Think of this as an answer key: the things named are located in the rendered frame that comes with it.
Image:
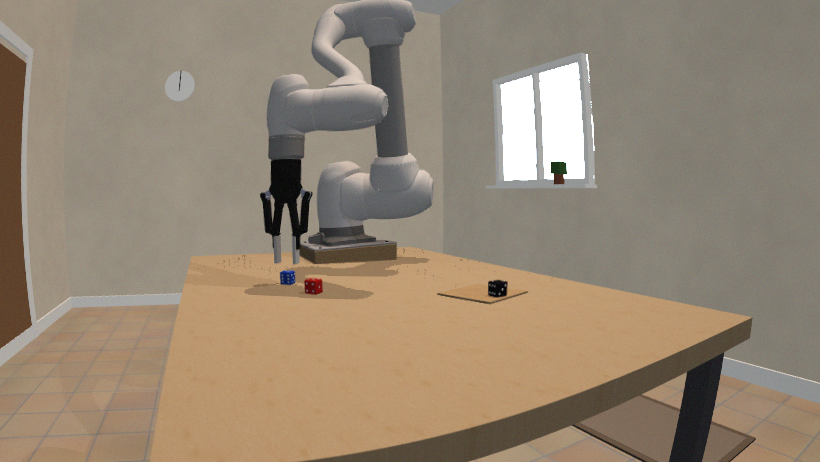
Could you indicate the black die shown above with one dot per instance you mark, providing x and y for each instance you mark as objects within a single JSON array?
[{"x": 497, "y": 288}]

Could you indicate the red die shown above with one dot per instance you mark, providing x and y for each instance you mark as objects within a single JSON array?
[{"x": 313, "y": 286}]

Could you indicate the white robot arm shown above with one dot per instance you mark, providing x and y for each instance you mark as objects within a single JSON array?
[{"x": 395, "y": 187}]

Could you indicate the blue die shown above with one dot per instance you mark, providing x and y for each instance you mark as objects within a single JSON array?
[{"x": 287, "y": 277}]

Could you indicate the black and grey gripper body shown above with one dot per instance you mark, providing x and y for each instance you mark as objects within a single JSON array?
[{"x": 286, "y": 174}]

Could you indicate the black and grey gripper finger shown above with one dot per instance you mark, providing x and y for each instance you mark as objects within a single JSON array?
[
  {"x": 274, "y": 229},
  {"x": 303, "y": 227}
]

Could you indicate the brown mat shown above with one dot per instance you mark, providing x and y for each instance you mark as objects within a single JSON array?
[{"x": 479, "y": 293}]

